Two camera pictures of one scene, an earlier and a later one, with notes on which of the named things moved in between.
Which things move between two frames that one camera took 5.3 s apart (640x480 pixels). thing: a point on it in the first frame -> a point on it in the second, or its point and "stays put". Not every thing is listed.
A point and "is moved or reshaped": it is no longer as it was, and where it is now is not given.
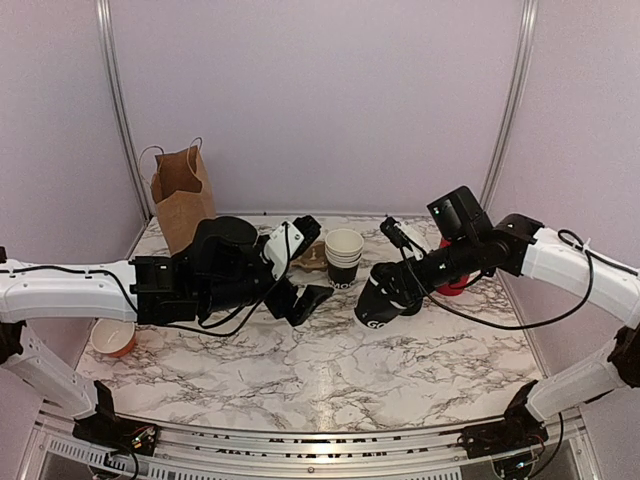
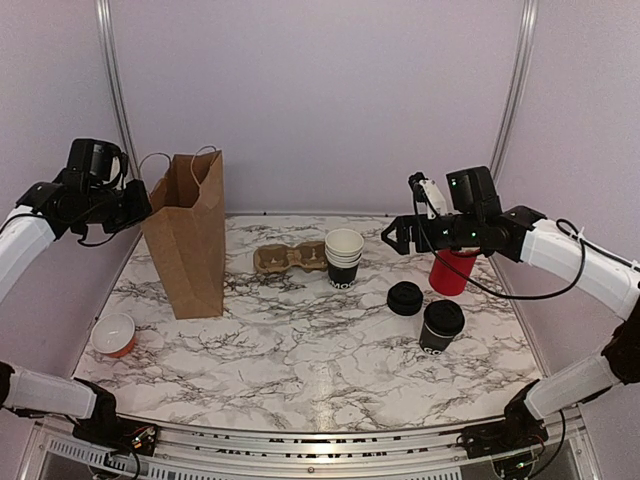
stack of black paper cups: [343, 248] stays put
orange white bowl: [113, 337] stays put
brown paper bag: [182, 194] is moved or reshaped
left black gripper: [282, 307] -> [140, 207]
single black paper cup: [379, 302] -> [433, 343]
